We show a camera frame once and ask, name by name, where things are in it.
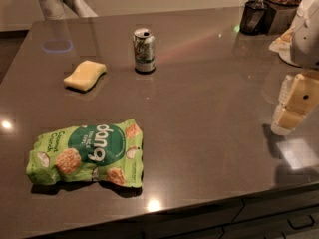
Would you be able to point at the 7up soda can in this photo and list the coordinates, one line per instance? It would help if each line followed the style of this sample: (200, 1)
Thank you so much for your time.
(144, 50)

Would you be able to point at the black mesh cup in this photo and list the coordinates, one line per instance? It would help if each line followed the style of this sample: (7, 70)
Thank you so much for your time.
(252, 18)

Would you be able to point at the white chair frame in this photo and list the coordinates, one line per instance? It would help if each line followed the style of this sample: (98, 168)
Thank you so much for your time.
(55, 9)

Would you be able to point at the green rice chip bag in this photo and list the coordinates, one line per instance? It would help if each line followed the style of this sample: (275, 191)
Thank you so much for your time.
(104, 152)

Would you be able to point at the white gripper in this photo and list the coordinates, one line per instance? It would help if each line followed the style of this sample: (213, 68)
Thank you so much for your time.
(308, 34)

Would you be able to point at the drawer handle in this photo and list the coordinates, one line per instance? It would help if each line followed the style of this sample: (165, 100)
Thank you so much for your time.
(301, 222)

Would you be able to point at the yellow sponge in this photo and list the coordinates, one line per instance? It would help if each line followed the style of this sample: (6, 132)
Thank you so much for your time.
(85, 76)

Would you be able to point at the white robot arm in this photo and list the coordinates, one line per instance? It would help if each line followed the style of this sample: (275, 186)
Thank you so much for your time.
(307, 14)

